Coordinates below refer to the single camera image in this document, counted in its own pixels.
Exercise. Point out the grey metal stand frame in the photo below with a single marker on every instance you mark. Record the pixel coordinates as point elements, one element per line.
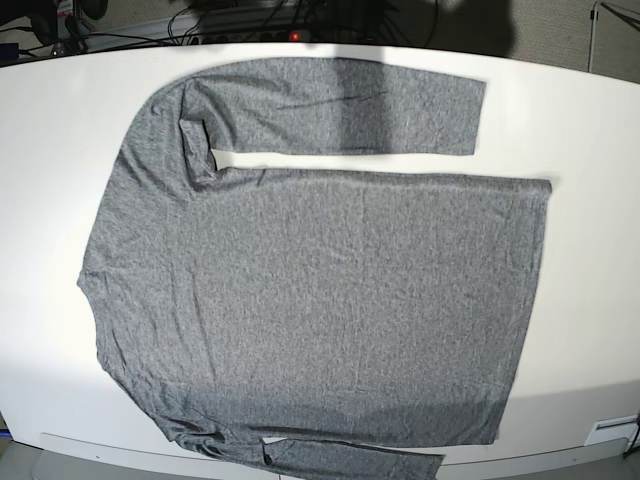
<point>614,40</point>

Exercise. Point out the black power strip red light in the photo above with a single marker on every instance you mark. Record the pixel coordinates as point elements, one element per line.
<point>298,33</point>

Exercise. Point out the grey long-sleeve T-shirt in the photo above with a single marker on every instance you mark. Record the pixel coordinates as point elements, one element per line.
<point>320,324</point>

